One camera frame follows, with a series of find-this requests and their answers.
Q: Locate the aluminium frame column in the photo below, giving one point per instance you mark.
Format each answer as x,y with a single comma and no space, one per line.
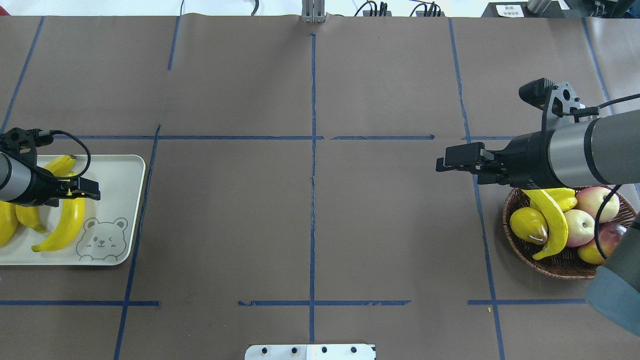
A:
313,11

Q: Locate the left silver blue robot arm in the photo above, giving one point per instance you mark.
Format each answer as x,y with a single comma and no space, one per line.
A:
26,185

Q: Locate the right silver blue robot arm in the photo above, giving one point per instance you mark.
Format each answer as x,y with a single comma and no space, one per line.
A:
603,151

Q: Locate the brown wicker basket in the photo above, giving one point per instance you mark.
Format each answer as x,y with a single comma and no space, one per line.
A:
565,265

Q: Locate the yellow pear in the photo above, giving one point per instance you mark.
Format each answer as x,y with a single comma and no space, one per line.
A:
529,225

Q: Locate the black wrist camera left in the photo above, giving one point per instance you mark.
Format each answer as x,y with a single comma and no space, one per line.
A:
22,145

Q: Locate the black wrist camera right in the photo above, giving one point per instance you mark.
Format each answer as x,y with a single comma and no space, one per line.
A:
560,104

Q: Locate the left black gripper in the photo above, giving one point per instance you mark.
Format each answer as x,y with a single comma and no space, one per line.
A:
41,189

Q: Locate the black box with label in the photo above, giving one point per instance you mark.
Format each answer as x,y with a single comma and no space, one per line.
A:
524,9

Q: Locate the red apple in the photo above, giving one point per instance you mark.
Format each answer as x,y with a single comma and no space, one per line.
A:
609,236

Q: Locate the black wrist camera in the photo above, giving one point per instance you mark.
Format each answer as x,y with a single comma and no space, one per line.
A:
22,145
560,104

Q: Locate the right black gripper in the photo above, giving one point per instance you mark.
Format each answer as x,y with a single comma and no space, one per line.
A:
531,161

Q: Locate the white bear tray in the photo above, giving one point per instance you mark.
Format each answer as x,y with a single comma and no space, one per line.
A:
106,237

